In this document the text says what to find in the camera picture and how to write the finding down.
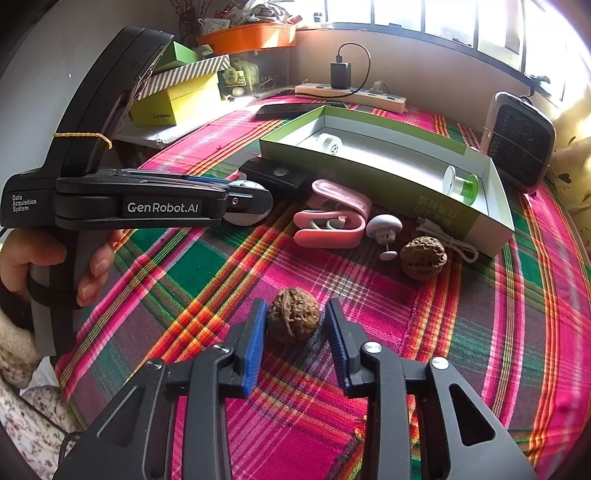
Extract person's left hand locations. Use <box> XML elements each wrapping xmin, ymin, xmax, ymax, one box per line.
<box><xmin>0</xmin><ymin>227</ymin><xmax>126</xmax><ymax>308</ymax></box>

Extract white mushroom figure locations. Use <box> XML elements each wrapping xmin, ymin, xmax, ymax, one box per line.
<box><xmin>366</xmin><ymin>215</ymin><xmax>402</xmax><ymax>262</ymax></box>

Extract window with bars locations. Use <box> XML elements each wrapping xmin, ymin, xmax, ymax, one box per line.
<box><xmin>323</xmin><ymin>0</ymin><xmax>559</xmax><ymax>77</ymax></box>

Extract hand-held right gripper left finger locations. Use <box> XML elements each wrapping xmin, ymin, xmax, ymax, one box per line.
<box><xmin>53</xmin><ymin>298</ymin><xmax>269</xmax><ymax>480</ymax></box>

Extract black window latch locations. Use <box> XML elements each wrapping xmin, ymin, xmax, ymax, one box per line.
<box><xmin>526</xmin><ymin>74</ymin><xmax>553</xmax><ymax>96</ymax></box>

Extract black device with power button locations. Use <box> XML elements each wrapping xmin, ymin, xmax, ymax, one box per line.
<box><xmin>239</xmin><ymin>157</ymin><xmax>319</xmax><ymax>195</ymax></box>

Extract brown walnut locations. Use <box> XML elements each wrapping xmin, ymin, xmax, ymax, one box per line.
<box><xmin>267</xmin><ymin>287</ymin><xmax>320</xmax><ymax>344</ymax></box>
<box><xmin>400</xmin><ymin>236</ymin><xmax>448</xmax><ymax>280</ymax></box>

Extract red dried branches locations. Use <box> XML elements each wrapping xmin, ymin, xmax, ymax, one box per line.
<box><xmin>168</xmin><ymin>0</ymin><xmax>200</xmax><ymax>37</ymax></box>

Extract floral patterned clothing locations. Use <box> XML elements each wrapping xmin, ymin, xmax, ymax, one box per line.
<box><xmin>0</xmin><ymin>364</ymin><xmax>81</xmax><ymax>480</ymax></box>

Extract small white ribbed cylinder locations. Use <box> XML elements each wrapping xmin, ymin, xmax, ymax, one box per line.
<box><xmin>315</xmin><ymin>132</ymin><xmax>342</xmax><ymax>155</ymax></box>

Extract striped box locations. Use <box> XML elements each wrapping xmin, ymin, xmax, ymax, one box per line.
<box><xmin>136</xmin><ymin>54</ymin><xmax>232</xmax><ymax>100</ymax></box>

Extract pink white clip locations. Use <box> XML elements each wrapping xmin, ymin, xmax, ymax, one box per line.
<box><xmin>294</xmin><ymin>210</ymin><xmax>365</xmax><ymax>248</ymax></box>

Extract orange tray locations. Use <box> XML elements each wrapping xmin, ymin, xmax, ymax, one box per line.
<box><xmin>198</xmin><ymin>23</ymin><xmax>297</xmax><ymax>55</ymax></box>

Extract long black remote control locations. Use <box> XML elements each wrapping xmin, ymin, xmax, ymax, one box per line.
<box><xmin>255</xmin><ymin>102</ymin><xmax>347</xmax><ymax>119</ymax></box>

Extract small grey fan heater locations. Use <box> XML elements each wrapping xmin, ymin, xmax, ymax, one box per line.
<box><xmin>480</xmin><ymin>91</ymin><xmax>557</xmax><ymax>195</ymax></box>

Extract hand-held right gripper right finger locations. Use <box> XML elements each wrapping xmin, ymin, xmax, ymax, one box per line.
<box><xmin>324</xmin><ymin>298</ymin><xmax>539</xmax><ymax>480</ymax></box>

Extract plaid tablecloth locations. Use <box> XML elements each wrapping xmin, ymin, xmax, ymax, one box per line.
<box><xmin>53</xmin><ymin>95</ymin><xmax>591</xmax><ymax>480</ymax></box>

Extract yellow twisted cord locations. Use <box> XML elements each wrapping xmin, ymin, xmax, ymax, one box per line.
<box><xmin>53</xmin><ymin>132</ymin><xmax>113</xmax><ymax>149</ymax></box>

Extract pile of cards and papers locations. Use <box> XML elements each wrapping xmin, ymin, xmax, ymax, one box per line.
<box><xmin>198</xmin><ymin>0</ymin><xmax>303</xmax><ymax>34</ymax></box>

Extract cream heart-print curtain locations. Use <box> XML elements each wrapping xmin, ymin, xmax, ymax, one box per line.
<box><xmin>549</xmin><ymin>106</ymin><xmax>591</xmax><ymax>222</ymax></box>

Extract black charger cable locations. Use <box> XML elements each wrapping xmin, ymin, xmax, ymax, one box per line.
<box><xmin>336</xmin><ymin>42</ymin><xmax>373</xmax><ymax>99</ymax></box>

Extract green packaged trinket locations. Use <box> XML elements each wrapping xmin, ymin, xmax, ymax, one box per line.
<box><xmin>219</xmin><ymin>58</ymin><xmax>260</xmax><ymax>100</ymax></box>

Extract black charger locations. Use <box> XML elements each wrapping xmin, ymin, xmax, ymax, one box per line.
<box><xmin>329</xmin><ymin>62</ymin><xmax>352</xmax><ymax>90</ymax></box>

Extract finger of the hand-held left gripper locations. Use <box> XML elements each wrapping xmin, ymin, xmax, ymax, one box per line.
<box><xmin>55</xmin><ymin>177</ymin><xmax>245</xmax><ymax>216</ymax></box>
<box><xmin>98</xmin><ymin>168</ymin><xmax>232</xmax><ymax>186</ymax></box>

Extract white cable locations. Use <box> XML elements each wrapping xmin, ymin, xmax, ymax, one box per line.
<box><xmin>414</xmin><ymin>217</ymin><xmax>479</xmax><ymax>264</ymax></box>

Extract green white spool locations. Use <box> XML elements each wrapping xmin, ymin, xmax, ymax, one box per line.
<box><xmin>441</xmin><ymin>165</ymin><xmax>480</xmax><ymax>201</ymax></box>

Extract grey white round massager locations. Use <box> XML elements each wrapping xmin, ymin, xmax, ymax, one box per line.
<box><xmin>225</xmin><ymin>180</ymin><xmax>274</xmax><ymax>227</ymax></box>

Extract pink plastic clip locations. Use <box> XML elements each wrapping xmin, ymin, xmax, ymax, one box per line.
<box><xmin>312</xmin><ymin>179</ymin><xmax>373</xmax><ymax>217</ymax></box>

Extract yellow box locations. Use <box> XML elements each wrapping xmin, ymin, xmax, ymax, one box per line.
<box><xmin>130</xmin><ymin>71</ymin><xmax>222</xmax><ymax>127</ymax></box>

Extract beige power strip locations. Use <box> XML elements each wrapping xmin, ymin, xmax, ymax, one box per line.
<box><xmin>294</xmin><ymin>82</ymin><xmax>407</xmax><ymax>114</ymax></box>

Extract green white cardboard box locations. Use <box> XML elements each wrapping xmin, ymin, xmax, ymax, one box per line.
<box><xmin>259</xmin><ymin>105</ymin><xmax>515</xmax><ymax>257</ymax></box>

